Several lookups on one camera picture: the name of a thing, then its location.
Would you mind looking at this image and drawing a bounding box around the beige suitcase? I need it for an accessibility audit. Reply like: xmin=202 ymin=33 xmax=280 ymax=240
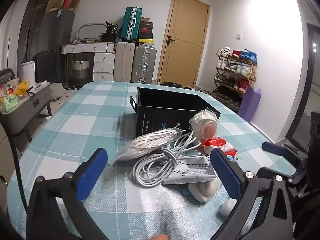
xmin=113 ymin=42 xmax=135 ymax=82

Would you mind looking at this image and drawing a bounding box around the oval mirror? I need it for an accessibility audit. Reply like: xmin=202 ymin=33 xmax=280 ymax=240
xmin=77 ymin=24 xmax=107 ymax=41

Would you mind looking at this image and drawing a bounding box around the wooden shoe rack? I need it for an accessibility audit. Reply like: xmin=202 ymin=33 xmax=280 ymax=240
xmin=212 ymin=47 xmax=258 ymax=109

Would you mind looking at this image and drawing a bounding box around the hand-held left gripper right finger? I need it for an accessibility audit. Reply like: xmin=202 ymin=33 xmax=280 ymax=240
xmin=211 ymin=148 xmax=293 ymax=240

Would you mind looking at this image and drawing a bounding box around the flat white packet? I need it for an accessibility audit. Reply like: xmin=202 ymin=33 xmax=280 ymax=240
xmin=161 ymin=154 xmax=218 ymax=186

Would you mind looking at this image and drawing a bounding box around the woven laundry basket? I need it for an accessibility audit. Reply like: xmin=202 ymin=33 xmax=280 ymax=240
xmin=72 ymin=59 xmax=90 ymax=87

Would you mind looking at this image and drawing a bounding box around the green box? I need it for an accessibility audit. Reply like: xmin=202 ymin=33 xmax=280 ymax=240
xmin=1 ymin=94 xmax=19 ymax=112

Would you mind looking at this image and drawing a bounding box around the white rope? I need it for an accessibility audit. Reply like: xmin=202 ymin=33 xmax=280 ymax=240
xmin=110 ymin=128 xmax=185 ymax=165

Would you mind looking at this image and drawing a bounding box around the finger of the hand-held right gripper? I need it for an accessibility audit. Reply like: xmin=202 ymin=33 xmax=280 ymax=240
xmin=261 ymin=141 xmax=309 ymax=160
xmin=256 ymin=166 xmax=304 ymax=183

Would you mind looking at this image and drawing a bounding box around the red plastic packet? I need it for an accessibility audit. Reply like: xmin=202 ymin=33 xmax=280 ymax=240
xmin=201 ymin=136 xmax=237 ymax=157

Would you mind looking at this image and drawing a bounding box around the white small appliance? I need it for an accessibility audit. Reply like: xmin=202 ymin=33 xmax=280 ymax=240
xmin=20 ymin=61 xmax=36 ymax=84

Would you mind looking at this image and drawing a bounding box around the white desk with drawers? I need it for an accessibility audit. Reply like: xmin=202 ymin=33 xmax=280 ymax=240
xmin=61 ymin=42 xmax=116 ymax=82

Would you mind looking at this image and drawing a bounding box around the teal checked tablecloth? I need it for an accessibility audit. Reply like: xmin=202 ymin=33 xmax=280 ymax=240
xmin=6 ymin=81 xmax=298 ymax=240

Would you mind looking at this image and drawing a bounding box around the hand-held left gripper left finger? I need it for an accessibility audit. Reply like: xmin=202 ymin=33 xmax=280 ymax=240
xmin=26 ymin=148 xmax=110 ymax=240

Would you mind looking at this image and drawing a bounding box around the pile of shoes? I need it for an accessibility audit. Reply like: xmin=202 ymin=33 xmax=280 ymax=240
xmin=162 ymin=81 xmax=213 ymax=95

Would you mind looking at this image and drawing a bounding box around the white cable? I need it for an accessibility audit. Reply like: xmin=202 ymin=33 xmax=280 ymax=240
xmin=132 ymin=130 xmax=202 ymax=188

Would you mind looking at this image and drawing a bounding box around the black cardboard box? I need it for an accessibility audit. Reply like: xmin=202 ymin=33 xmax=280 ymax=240
xmin=130 ymin=87 xmax=222 ymax=140

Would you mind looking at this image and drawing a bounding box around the silver suitcase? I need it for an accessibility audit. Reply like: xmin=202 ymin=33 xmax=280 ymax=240
xmin=132 ymin=45 xmax=157 ymax=84

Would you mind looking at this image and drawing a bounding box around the tan wooden door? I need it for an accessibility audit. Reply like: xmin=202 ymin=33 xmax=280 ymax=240
xmin=157 ymin=0 xmax=210 ymax=87

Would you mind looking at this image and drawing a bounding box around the dark wardrobe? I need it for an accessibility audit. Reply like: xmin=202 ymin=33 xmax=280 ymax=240
xmin=17 ymin=0 xmax=58 ymax=63

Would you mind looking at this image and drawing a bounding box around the grey round stool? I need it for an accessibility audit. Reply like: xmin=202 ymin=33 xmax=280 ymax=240
xmin=50 ymin=82 xmax=63 ymax=101

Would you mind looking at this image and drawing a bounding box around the teal suitcase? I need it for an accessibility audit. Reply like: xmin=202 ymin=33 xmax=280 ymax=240
xmin=120 ymin=7 xmax=143 ymax=42

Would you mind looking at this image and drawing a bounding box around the black framed glass door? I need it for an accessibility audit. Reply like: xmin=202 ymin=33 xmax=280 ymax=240
xmin=285 ymin=22 xmax=320 ymax=155

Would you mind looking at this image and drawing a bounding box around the small white pouch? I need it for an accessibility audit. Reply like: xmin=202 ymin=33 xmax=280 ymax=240
xmin=217 ymin=199 xmax=237 ymax=218

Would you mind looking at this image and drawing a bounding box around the grey fridge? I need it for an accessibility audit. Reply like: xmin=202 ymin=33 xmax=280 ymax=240
xmin=35 ymin=8 xmax=75 ymax=83

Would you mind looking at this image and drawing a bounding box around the purple paper bag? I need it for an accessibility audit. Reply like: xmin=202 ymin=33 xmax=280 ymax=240
xmin=237 ymin=86 xmax=262 ymax=123

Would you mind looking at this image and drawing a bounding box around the bagged white tape roll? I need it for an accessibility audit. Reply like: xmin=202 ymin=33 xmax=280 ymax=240
xmin=189 ymin=107 xmax=218 ymax=147

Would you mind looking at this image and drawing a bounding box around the yellow snack bag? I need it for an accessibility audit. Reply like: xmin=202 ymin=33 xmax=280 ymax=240
xmin=16 ymin=80 xmax=31 ymax=96

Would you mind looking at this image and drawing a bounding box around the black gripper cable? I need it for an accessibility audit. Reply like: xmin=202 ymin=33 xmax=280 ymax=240
xmin=0 ymin=115 xmax=28 ymax=212

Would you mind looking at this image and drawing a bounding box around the black paper bag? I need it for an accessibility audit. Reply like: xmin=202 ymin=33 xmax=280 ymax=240
xmin=102 ymin=21 xmax=118 ymax=43

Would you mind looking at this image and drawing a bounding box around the grey low cabinet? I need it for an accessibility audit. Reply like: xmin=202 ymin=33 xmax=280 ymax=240
xmin=0 ymin=81 xmax=53 ymax=140

